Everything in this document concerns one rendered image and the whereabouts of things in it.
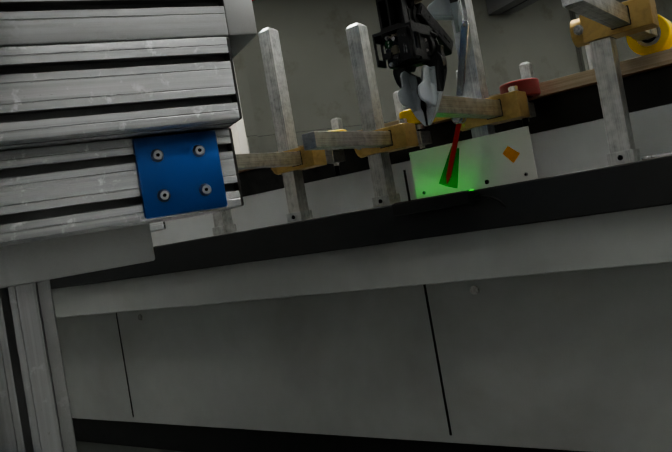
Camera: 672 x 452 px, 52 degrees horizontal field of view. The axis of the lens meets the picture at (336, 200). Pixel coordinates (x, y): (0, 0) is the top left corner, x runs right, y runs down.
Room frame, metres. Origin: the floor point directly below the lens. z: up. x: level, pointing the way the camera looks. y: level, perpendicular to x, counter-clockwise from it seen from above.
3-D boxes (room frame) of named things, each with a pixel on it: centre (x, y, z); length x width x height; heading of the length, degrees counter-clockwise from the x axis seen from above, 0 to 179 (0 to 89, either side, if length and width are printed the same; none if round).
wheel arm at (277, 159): (1.58, 0.10, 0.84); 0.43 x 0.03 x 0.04; 143
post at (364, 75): (1.51, -0.11, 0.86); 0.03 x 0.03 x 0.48; 53
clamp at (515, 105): (1.35, -0.33, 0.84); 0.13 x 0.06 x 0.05; 53
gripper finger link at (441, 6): (1.27, -0.26, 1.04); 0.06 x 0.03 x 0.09; 74
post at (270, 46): (1.66, 0.09, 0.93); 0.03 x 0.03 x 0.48; 53
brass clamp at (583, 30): (1.20, -0.53, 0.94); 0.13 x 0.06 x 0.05; 53
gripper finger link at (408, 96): (1.09, -0.14, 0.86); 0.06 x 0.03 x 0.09; 143
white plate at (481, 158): (1.36, -0.27, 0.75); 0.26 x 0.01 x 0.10; 53
